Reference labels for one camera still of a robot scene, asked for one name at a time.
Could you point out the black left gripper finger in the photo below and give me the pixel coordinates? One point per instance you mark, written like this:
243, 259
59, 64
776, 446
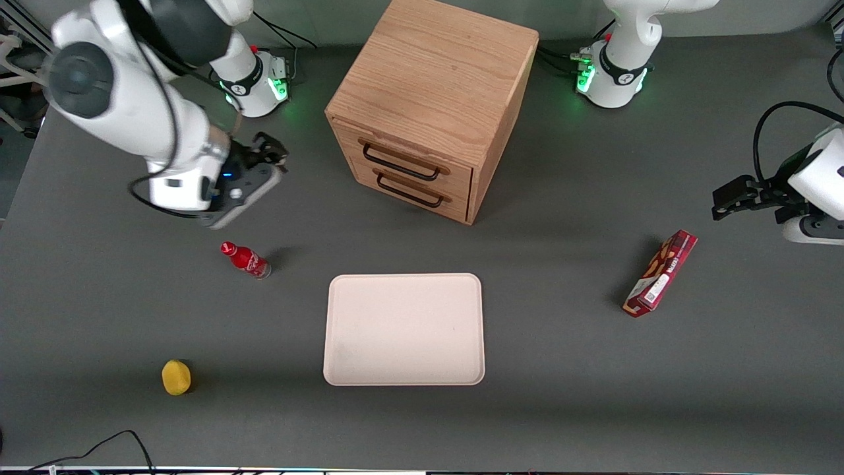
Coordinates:
791, 213
735, 194

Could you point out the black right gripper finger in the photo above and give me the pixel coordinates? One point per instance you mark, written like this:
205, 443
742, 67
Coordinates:
273, 148
262, 160

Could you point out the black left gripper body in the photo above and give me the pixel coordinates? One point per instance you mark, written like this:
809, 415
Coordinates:
782, 185

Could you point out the wooden drawer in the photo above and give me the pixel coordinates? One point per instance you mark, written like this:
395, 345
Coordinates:
455, 177
456, 206

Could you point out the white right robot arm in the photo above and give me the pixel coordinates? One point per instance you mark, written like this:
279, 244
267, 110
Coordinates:
132, 105

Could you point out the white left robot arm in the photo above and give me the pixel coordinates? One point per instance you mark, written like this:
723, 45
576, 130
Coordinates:
620, 66

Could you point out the wooden drawer cabinet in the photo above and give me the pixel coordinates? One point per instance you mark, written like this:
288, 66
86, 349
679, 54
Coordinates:
442, 72

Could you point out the red soda bottle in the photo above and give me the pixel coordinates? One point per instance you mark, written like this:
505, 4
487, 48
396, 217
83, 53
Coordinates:
247, 260

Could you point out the red snack box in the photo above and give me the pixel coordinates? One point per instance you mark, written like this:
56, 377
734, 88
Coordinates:
659, 274

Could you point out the yellow lemon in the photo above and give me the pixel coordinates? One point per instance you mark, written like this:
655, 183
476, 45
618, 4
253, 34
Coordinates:
176, 377

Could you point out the beige plastic tray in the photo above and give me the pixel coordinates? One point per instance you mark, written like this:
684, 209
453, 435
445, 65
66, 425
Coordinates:
403, 330

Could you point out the aluminium profile rail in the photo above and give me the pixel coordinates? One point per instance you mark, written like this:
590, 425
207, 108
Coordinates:
836, 25
26, 33

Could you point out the white metal frame stand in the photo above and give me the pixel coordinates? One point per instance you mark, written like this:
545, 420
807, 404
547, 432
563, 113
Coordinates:
16, 79

